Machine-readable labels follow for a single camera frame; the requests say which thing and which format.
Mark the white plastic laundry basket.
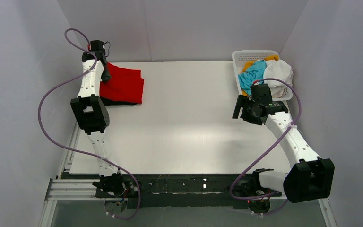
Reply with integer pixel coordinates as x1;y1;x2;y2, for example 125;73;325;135
232;50;280;95

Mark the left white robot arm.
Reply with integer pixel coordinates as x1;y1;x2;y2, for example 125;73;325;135
70;40;126;197

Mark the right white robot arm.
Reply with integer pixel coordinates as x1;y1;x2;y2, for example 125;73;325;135
230;84;335;203

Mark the white t shirt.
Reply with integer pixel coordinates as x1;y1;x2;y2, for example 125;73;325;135
263;60;294;98

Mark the aluminium frame rail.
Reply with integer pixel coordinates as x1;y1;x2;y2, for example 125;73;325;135
40;179;337;227

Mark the left side aluminium rail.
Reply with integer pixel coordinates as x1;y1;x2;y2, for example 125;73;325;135
57;122;99;179

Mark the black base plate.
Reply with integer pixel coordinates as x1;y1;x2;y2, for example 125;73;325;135
92;174;281;208

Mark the yellow t shirt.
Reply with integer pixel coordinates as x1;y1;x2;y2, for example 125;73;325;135
241;55;279;72

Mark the folded black t shirt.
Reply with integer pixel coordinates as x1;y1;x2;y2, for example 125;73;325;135
101;97;137;106

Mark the red t shirt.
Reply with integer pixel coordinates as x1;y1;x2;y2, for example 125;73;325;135
100;63;144;105

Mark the light blue t shirt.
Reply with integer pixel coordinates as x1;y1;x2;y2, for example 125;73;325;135
238;60;266;96

